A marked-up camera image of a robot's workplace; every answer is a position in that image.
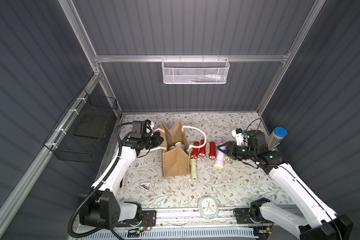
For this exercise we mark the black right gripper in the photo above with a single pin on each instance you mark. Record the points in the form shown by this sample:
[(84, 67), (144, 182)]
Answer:
[(233, 151)]

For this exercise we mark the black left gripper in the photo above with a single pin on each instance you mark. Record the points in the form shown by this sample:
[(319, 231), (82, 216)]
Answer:
[(157, 140)]

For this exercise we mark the red flashlight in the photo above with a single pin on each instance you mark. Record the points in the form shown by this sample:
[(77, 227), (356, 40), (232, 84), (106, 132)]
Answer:
[(202, 149), (212, 152), (195, 151)]

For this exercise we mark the brown burlap tote bag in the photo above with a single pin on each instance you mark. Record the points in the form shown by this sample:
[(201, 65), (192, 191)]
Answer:
[(176, 162)]

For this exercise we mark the green flashlight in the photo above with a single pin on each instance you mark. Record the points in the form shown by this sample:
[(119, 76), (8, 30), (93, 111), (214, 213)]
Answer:
[(193, 169)]

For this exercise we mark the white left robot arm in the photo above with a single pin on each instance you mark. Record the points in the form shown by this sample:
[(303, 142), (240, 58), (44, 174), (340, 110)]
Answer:
[(98, 206)]

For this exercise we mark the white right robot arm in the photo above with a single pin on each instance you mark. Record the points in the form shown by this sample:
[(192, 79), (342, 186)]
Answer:
[(318, 220)]

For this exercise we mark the purple flashlight upper row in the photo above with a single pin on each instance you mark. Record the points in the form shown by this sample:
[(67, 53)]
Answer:
[(219, 141)]

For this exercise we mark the floral table mat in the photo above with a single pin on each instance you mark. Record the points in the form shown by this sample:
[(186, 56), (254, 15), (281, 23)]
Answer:
[(236, 185)]

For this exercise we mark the steel bottle blue cap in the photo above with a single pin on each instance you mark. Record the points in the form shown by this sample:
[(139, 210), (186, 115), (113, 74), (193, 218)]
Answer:
[(276, 137)]

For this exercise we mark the mint green alarm clock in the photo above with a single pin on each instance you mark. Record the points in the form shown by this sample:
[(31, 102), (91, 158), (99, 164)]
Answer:
[(208, 207)]

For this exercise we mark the markers in white basket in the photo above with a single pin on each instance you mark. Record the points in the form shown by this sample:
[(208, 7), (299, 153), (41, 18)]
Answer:
[(214, 79)]

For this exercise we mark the white vented strip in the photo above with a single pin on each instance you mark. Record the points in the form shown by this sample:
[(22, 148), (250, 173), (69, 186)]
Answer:
[(190, 233)]

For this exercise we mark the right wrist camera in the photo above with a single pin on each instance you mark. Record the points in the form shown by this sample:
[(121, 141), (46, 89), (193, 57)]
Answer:
[(239, 136)]

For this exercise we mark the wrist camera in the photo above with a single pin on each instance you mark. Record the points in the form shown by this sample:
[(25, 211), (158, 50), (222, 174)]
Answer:
[(148, 126), (239, 136)]

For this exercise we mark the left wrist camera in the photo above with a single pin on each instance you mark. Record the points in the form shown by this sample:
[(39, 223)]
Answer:
[(148, 126)]

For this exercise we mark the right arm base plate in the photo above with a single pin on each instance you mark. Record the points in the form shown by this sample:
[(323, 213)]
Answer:
[(243, 216)]

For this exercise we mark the black wire basket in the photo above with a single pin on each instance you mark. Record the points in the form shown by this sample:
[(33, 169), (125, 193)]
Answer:
[(85, 132)]

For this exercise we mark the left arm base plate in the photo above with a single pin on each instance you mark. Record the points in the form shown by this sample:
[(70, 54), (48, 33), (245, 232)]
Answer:
[(147, 218)]

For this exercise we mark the white wire mesh basket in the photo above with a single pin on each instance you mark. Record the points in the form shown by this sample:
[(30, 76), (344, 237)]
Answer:
[(177, 71)]

